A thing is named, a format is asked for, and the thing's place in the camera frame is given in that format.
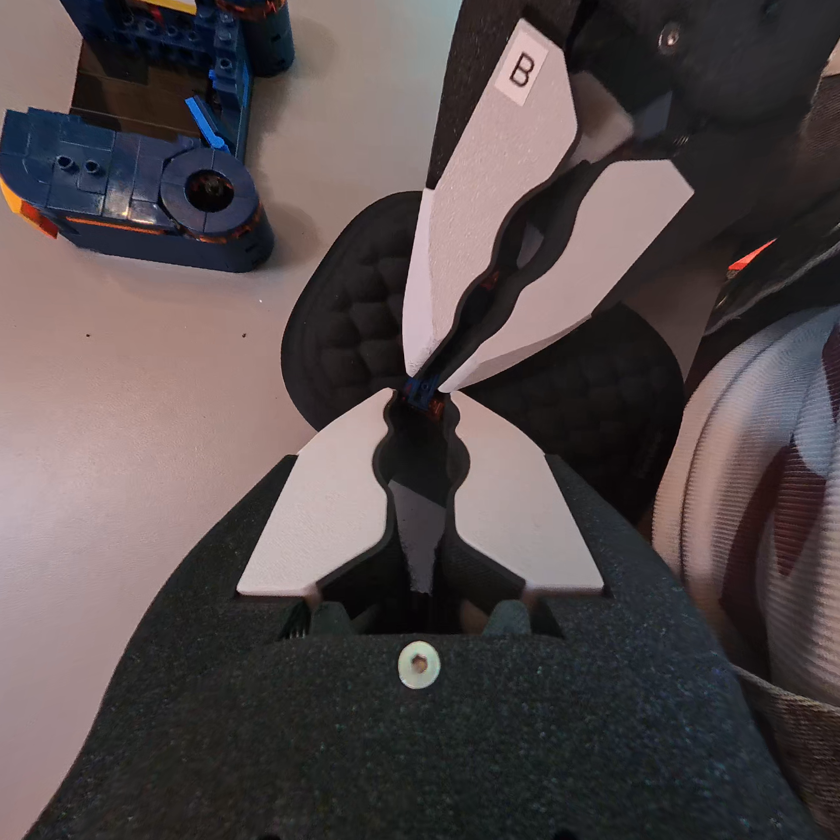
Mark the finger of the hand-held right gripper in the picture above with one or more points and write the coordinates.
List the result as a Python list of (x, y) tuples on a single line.
[(485, 164), (590, 249)]

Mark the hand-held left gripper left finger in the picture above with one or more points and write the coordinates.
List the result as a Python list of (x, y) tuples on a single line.
[(321, 518)]

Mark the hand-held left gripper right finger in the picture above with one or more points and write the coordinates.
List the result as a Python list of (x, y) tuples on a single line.
[(518, 518)]

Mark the blue brick bar orange ends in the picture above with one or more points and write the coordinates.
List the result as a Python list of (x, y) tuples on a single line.
[(420, 392)]

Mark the blue brick-built game console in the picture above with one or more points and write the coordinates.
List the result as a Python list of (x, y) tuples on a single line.
[(131, 197)]

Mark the large black cushioned pad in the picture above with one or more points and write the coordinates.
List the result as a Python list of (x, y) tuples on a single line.
[(354, 308)]

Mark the white blue-printed shirt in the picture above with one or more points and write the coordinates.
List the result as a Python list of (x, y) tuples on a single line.
[(741, 459)]

